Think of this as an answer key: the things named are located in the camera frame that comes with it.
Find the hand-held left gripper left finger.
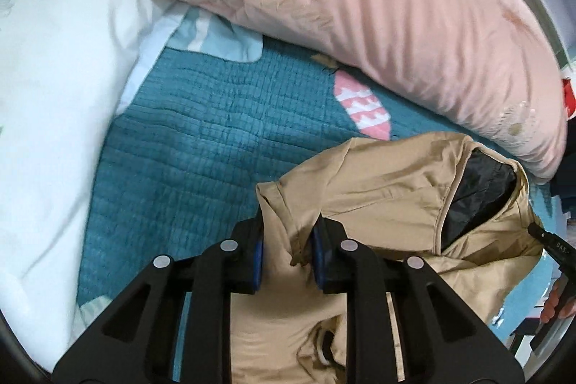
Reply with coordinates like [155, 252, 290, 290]
[53, 217, 266, 384]

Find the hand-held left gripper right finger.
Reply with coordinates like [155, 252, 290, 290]
[312, 217, 527, 384]

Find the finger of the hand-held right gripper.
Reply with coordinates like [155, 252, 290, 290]
[526, 222, 576, 272]

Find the tan button-up jacket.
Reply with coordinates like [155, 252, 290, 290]
[227, 131, 547, 384]

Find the person's right hand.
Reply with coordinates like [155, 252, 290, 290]
[539, 276, 564, 324]

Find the navy and yellow puffer jacket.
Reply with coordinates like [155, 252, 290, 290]
[550, 159, 576, 205]

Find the teal quilted bedspread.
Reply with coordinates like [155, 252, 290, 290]
[74, 44, 576, 367]

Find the teal striped pillow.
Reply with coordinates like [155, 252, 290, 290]
[168, 6, 264, 63]

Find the pink pillow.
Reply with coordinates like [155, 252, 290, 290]
[132, 0, 568, 184]

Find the white pillow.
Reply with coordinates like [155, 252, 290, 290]
[0, 0, 190, 371]

